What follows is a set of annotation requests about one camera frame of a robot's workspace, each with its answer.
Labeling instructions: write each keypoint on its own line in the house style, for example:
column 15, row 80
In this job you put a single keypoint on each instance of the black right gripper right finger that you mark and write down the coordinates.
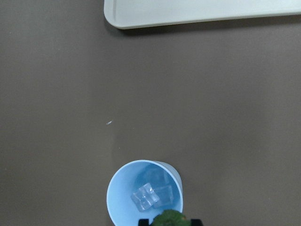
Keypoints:
column 196, row 222

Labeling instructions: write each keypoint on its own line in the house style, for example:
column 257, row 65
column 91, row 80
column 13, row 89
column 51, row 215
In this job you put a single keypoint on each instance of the light blue plastic cup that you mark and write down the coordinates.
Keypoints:
column 127, row 180

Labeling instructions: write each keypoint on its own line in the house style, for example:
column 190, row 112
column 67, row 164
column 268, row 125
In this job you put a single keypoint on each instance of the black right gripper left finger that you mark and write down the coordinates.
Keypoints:
column 143, row 222

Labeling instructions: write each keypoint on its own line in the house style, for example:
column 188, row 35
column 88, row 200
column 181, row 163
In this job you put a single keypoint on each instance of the red strawberry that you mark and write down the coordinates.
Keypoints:
column 170, row 218

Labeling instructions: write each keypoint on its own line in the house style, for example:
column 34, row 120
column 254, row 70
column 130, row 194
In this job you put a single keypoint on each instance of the clear ice cube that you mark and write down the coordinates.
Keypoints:
column 145, row 197
column 165, row 196

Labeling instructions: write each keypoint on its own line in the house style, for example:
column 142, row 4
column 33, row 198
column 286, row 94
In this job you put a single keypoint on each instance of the cream rabbit tray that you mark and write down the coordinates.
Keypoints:
column 130, row 14

